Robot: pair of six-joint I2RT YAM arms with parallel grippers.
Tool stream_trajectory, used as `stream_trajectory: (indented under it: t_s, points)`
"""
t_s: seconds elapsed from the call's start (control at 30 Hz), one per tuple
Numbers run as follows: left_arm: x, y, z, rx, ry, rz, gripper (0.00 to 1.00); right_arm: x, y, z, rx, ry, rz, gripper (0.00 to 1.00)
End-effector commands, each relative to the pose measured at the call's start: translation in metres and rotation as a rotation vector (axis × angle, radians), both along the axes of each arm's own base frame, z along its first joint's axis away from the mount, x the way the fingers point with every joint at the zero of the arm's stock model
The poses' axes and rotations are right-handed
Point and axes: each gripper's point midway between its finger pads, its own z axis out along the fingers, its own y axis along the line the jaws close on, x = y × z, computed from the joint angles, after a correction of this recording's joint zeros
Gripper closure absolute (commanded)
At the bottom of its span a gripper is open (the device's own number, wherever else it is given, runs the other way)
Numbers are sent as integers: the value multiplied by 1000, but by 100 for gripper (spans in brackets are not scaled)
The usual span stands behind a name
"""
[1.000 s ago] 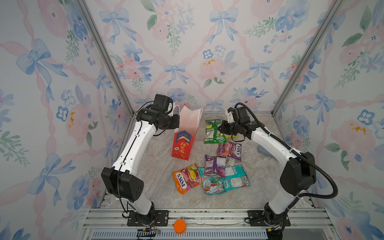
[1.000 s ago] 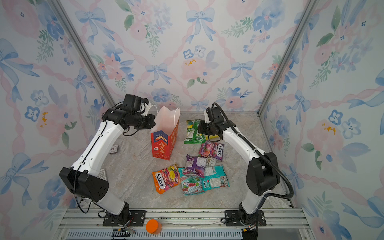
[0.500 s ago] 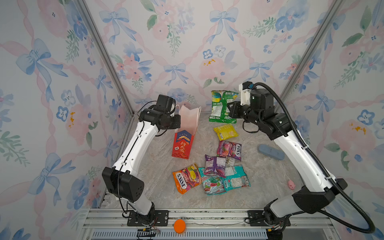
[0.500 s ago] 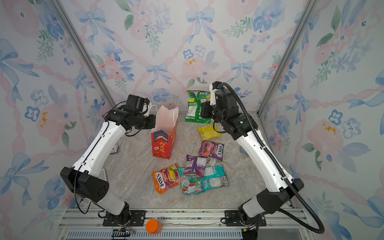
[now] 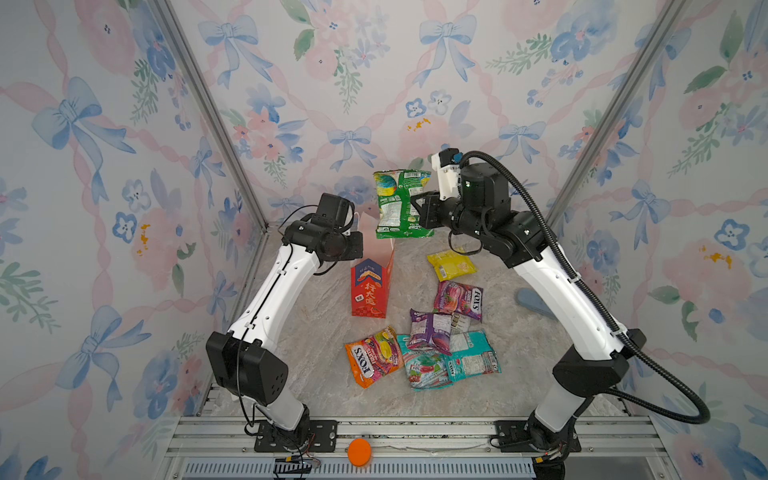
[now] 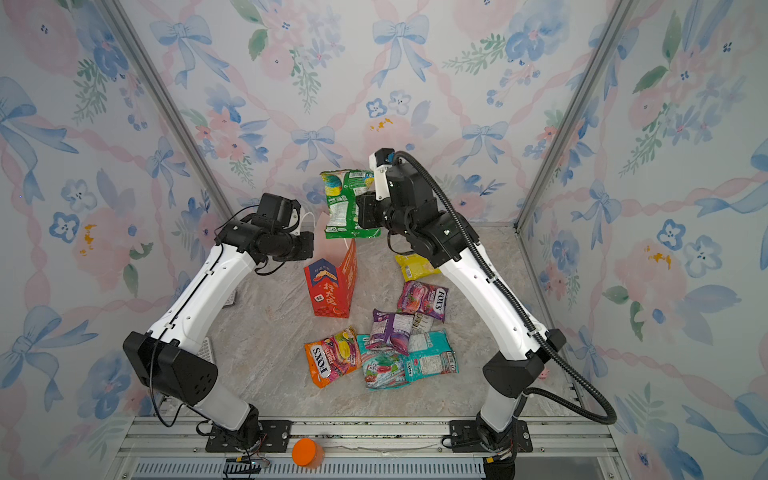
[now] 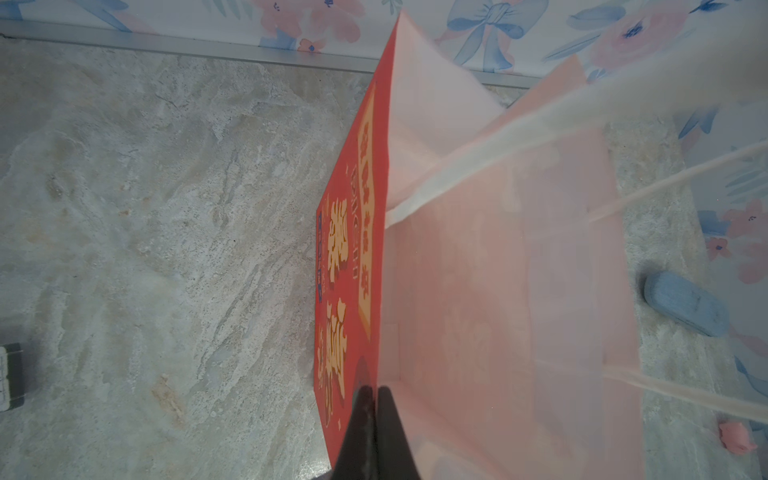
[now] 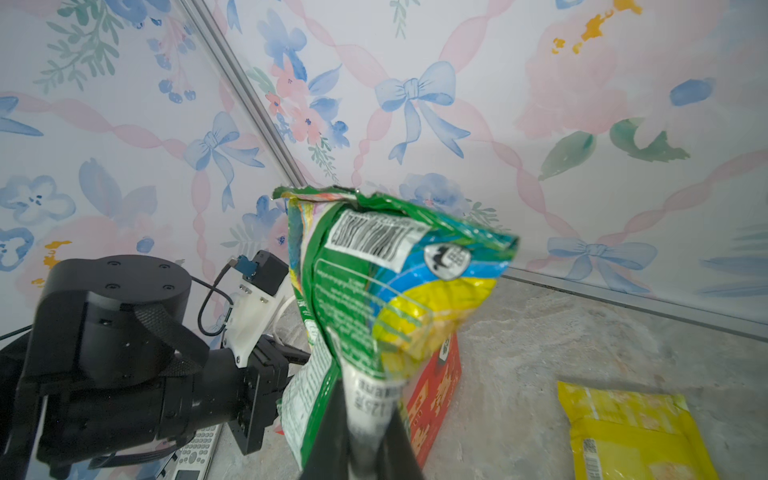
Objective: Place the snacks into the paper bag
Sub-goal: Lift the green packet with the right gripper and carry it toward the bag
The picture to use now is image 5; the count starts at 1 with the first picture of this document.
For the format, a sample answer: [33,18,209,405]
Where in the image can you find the yellow snack packet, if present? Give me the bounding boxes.
[427,250,477,282]

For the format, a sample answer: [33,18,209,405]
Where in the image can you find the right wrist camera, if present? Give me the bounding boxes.
[429,148,462,201]

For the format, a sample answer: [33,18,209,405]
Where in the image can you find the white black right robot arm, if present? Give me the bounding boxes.
[411,192,632,444]

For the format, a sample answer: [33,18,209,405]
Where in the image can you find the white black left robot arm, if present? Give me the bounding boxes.
[206,214,363,436]

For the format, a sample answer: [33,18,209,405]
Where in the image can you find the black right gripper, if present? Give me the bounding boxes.
[411,193,492,251]

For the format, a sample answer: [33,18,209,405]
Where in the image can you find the orange round cap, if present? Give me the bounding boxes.
[347,438,372,468]

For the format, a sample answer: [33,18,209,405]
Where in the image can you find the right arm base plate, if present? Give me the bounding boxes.
[489,417,582,455]

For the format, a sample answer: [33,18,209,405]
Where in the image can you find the pink Fox's candy packet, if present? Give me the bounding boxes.
[434,280,484,322]

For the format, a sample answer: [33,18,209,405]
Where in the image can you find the aluminium front rail frame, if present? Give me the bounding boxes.
[155,417,680,479]

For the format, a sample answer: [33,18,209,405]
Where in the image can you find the orange Fox's candy packet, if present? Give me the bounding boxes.
[345,326,404,389]

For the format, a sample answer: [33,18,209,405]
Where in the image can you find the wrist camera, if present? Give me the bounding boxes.
[429,148,462,201]
[314,193,355,232]

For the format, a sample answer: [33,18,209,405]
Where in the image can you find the red paper gift bag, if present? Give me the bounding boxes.
[350,213,394,318]

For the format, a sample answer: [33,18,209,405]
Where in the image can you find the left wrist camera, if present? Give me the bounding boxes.
[314,193,355,232]

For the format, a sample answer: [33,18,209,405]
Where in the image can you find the purple candy packet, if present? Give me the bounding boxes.
[407,309,453,355]

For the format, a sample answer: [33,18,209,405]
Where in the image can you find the black corrugated cable conduit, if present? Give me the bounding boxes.
[458,149,712,425]

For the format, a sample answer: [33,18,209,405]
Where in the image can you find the teal Fox's front candy packet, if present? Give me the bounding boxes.
[397,335,452,390]

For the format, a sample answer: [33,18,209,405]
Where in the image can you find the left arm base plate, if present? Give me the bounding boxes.
[254,419,339,453]

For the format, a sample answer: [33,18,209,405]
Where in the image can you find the green snack packet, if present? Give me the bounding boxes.
[374,169,433,239]

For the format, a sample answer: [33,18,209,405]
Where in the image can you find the teal candy packet back side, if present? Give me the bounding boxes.
[445,330,501,382]

